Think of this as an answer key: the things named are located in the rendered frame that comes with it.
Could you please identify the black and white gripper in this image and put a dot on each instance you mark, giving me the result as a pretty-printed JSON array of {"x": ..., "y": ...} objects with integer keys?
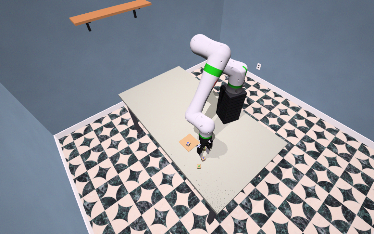
[{"x": 202, "y": 145}]

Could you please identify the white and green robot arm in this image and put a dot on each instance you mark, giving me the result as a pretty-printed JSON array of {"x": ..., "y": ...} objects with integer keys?
[{"x": 218, "y": 61}]

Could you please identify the peach flat mat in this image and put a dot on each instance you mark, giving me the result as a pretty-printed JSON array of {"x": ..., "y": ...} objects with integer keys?
[{"x": 191, "y": 139}]

